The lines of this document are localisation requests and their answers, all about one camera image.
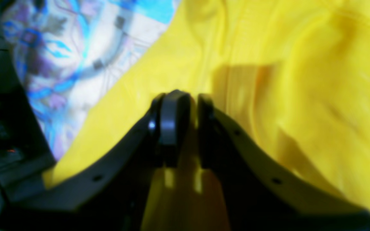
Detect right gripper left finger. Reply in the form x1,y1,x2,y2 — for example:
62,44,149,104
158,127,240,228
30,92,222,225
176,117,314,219
0,90,191,231

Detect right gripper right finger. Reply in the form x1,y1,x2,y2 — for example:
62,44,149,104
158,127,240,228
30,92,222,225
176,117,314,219
197,94,370,231

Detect yellow T-shirt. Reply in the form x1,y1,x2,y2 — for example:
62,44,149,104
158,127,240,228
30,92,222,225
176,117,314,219
42,0,370,231

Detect patterned blue tablecloth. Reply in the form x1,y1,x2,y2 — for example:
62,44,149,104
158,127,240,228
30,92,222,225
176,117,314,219
0,0,181,161

